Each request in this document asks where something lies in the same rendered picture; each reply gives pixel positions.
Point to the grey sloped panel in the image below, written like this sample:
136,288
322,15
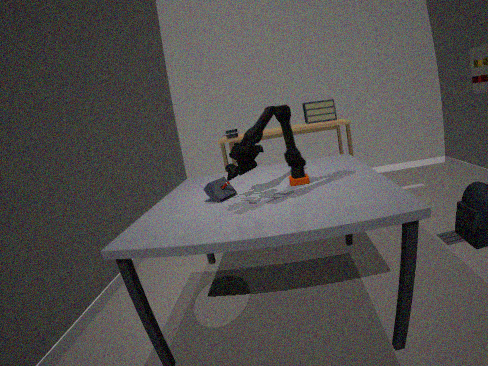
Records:
216,193

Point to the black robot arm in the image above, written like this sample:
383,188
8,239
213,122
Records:
247,149

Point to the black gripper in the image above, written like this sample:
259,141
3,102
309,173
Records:
244,166

